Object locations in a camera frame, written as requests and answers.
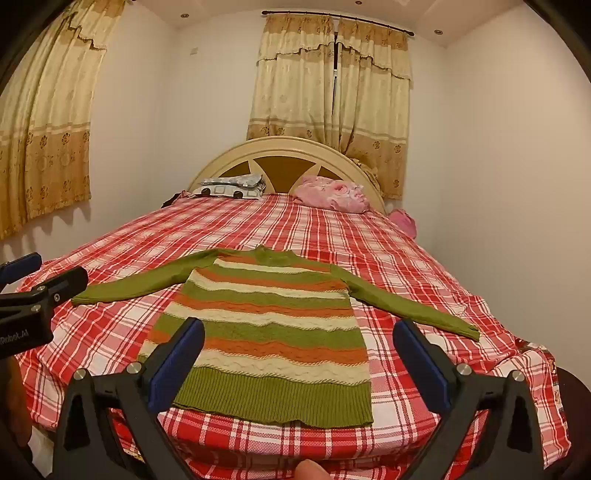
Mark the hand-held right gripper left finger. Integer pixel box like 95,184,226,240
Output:
53,318,206,480

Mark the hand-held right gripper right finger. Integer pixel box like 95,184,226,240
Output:
392,318,546,480

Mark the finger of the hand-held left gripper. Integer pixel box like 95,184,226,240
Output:
0,253,42,286
0,267,89,319

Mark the green orange striped sweater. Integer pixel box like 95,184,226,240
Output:
71,244,481,428

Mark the person's left hand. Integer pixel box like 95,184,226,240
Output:
7,360,33,448

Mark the person's right hand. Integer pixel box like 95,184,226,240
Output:
295,459,329,480

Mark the red plaid bed sheet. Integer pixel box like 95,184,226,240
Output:
14,191,571,480

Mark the wide beige floral curtain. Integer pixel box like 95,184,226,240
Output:
0,0,125,241

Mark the small pink cloth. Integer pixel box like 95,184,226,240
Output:
388,209,417,238

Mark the white pillow with black dots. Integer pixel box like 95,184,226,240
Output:
191,182,266,200

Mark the pink floral pillow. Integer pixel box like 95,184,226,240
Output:
291,174,372,214

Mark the cream wooden headboard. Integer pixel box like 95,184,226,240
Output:
187,136,386,215

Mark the beige floral curtain panel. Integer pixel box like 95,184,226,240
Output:
323,16,413,200
246,13,340,141

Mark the dark curtain rod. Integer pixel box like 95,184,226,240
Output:
262,10,416,37

